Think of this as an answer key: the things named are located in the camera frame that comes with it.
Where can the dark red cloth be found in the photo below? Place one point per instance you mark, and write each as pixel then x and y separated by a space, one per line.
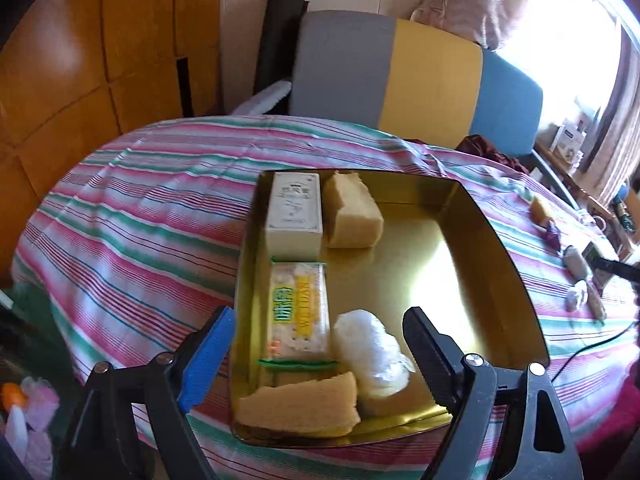
pixel 485 152

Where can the wooden panelled wardrobe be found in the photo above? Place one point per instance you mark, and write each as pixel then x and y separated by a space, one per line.
pixel 75 60

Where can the white wrapped sweet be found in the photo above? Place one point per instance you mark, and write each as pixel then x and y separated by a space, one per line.
pixel 576 297

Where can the gold metal tin box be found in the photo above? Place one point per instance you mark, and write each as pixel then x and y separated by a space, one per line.
pixel 425 270

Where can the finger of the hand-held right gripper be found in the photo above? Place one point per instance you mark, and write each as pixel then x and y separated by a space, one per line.
pixel 617 269

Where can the green yellow cracker packet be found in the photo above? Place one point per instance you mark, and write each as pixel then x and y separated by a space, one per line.
pixel 300 310

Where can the wooden side desk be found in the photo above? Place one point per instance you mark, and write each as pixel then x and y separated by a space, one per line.
pixel 595 200

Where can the black rolled mat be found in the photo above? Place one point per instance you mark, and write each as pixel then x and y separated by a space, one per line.
pixel 277 35

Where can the rolled cream sock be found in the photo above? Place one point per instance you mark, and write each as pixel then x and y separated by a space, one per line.
pixel 576 262

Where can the pale patterned hanging cloth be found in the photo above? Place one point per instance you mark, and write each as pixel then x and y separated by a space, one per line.
pixel 470 0

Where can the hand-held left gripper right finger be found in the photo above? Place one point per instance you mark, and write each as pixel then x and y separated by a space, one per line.
pixel 430 355

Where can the orange fruit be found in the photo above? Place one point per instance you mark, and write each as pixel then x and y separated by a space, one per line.
pixel 11 394

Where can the small sponge cake piece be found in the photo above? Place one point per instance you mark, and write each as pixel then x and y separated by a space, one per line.
pixel 542 210

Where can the white printed carton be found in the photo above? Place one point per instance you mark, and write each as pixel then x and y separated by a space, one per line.
pixel 570 141

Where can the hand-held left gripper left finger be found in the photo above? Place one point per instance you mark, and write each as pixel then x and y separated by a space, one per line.
pixel 207 360

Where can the green bottle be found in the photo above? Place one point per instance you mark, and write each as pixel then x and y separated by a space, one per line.
pixel 625 215

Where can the purple snack packet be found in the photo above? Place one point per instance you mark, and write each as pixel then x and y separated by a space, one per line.
pixel 552 235

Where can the grey yellow blue chair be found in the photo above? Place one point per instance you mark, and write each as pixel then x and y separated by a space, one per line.
pixel 430 75

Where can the white plastic bundle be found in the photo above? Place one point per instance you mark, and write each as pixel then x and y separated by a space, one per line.
pixel 370 350

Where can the sponge cake slice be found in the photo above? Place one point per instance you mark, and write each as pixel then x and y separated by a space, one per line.
pixel 300 405

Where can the striped tablecloth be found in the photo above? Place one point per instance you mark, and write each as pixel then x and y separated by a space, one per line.
pixel 150 210

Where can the sponge cake block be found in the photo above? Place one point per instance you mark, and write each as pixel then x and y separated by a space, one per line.
pixel 352 210

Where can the pink window curtain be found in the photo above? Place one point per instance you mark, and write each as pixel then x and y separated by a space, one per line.
pixel 617 110

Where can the white carton box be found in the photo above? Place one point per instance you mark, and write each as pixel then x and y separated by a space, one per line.
pixel 295 210

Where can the blue round object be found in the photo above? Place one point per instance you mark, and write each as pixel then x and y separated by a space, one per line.
pixel 622 192

